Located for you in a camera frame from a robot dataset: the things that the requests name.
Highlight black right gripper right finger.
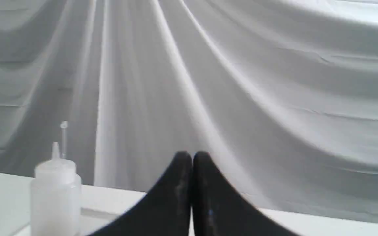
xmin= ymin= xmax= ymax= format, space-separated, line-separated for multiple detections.
xmin=192 ymin=151 xmax=295 ymax=236

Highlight squeeze bottle with amber liquid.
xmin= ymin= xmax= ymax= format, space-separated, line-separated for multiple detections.
xmin=30 ymin=121 xmax=82 ymax=236

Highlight grey cloth backdrop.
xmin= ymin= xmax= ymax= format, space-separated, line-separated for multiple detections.
xmin=0 ymin=0 xmax=378 ymax=223

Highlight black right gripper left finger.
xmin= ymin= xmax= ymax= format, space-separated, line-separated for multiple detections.
xmin=93 ymin=151 xmax=193 ymax=236

